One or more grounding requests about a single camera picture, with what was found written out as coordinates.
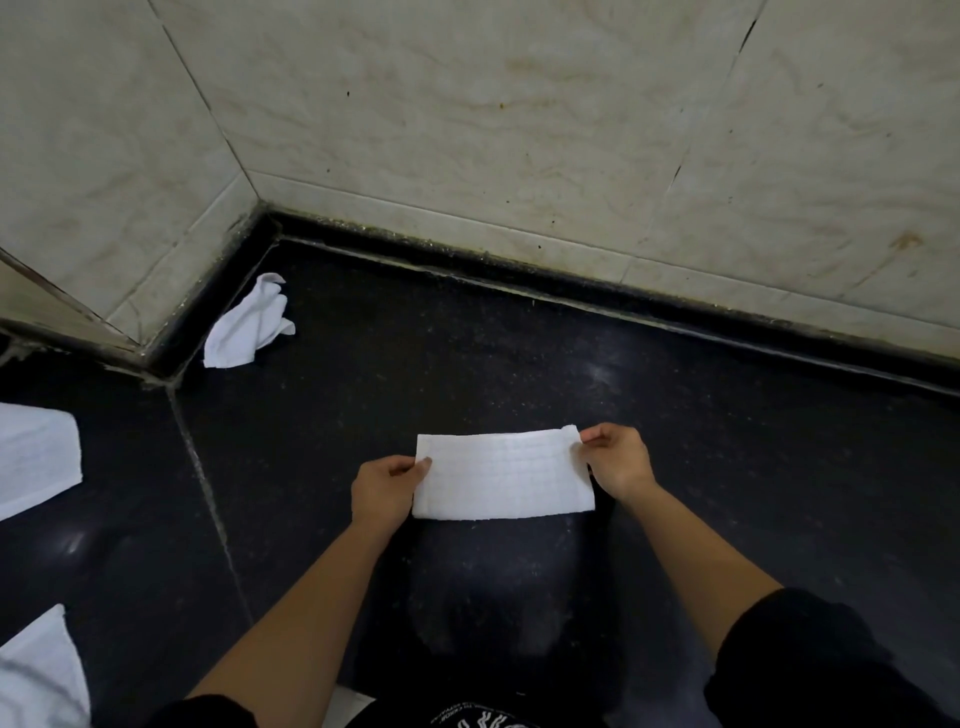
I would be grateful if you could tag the person's left hand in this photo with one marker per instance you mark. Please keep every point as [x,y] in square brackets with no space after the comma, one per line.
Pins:
[382,499]

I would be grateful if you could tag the person's right forearm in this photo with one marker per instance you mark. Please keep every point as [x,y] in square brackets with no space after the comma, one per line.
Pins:
[705,570]

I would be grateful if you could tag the person's left forearm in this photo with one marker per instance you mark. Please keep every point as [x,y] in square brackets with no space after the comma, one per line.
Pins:
[300,630]

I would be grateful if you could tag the white terry cloth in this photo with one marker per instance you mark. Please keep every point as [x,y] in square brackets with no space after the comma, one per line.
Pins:
[502,476]

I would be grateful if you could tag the group of white cloths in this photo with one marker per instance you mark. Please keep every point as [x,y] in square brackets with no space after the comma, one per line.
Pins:
[244,330]

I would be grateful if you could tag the person's right hand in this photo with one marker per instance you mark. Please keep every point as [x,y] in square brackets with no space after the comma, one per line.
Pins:
[622,461]

